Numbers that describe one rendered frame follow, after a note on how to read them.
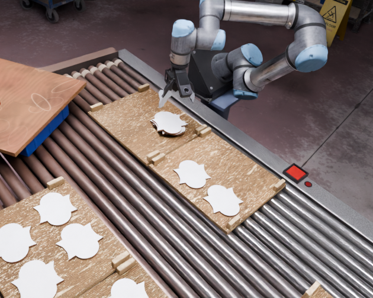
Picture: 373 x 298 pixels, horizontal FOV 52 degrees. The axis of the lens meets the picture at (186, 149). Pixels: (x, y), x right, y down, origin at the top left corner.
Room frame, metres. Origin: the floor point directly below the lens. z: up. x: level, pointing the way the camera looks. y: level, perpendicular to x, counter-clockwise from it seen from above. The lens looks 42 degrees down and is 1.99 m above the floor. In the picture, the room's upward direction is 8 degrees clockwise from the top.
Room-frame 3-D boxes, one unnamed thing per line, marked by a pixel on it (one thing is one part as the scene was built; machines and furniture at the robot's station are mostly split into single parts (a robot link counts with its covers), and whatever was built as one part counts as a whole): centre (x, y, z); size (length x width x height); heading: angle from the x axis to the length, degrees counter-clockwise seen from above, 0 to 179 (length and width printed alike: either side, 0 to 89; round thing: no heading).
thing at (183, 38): (1.31, 0.07, 1.35); 0.09 x 0.08 x 0.11; 98
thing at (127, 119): (1.32, 0.18, 0.93); 0.41 x 0.35 x 0.02; 49
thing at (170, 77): (1.32, 0.08, 1.19); 0.09 x 0.08 x 0.12; 29
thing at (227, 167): (1.05, -0.13, 0.93); 0.41 x 0.35 x 0.02; 50
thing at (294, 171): (1.13, -0.45, 0.92); 0.06 x 0.06 x 0.01; 48
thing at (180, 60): (1.31, 0.07, 1.27); 0.08 x 0.08 x 0.05
